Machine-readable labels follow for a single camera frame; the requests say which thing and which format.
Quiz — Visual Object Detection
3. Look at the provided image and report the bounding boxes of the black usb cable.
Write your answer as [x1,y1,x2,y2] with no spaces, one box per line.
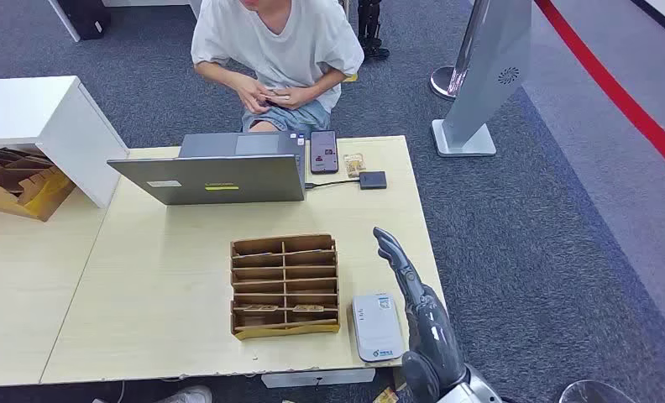
[304,177,361,191]

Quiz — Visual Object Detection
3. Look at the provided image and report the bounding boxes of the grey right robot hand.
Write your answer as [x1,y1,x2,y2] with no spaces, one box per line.
[372,226,470,403]

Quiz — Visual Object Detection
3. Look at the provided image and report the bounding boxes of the chrome stanchion post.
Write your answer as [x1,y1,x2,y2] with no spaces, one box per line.
[429,0,490,102]

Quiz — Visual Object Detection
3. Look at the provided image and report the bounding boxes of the clear round dome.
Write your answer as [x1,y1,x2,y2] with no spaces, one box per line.
[558,379,640,403]

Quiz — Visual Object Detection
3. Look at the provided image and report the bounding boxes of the white shoe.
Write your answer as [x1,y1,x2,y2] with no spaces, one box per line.
[155,385,214,403]

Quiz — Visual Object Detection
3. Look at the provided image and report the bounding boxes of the white card reader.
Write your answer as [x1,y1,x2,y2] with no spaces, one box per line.
[352,293,405,364]

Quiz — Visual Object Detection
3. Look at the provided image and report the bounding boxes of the wooden card organizer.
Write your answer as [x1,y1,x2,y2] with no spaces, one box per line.
[229,233,342,341]

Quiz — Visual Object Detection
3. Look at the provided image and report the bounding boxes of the black square usb device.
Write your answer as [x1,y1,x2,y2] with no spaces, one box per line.
[359,170,388,191]

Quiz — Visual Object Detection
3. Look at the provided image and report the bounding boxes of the black stand feet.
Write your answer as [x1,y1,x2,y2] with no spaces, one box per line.
[357,0,391,60]

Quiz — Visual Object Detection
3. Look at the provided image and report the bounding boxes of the black box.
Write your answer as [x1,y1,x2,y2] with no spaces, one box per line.
[56,0,113,41]

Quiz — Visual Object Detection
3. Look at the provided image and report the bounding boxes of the person's right hand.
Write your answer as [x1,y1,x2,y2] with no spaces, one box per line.
[233,73,272,115]

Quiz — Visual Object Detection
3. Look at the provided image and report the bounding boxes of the grey laptop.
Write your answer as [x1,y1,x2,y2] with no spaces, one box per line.
[107,130,306,207]

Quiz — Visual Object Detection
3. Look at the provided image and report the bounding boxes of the white desk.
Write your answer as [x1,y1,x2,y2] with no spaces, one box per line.
[45,0,205,44]

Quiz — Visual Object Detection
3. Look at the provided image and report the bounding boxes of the person's left hand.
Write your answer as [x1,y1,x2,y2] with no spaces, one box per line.
[268,84,318,111]

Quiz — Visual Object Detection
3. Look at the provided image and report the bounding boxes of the red floor stripe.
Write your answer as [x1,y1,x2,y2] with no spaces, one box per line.
[534,0,665,183]

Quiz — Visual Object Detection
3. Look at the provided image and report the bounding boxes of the white cabinet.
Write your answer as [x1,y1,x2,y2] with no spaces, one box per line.
[0,75,130,210]

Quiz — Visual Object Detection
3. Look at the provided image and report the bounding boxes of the person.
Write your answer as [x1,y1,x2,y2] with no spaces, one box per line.
[190,0,365,134]

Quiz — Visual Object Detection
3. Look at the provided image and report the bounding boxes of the silver kiosk stand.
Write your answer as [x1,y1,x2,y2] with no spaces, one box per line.
[431,0,534,159]

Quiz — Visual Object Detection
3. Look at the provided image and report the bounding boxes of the small yellow card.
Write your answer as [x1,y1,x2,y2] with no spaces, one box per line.
[343,153,367,179]

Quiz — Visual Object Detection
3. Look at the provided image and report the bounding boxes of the black smartphone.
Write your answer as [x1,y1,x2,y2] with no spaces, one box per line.
[309,129,340,175]

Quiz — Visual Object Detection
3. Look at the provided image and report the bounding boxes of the long white box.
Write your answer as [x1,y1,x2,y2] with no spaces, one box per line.
[261,369,377,390]

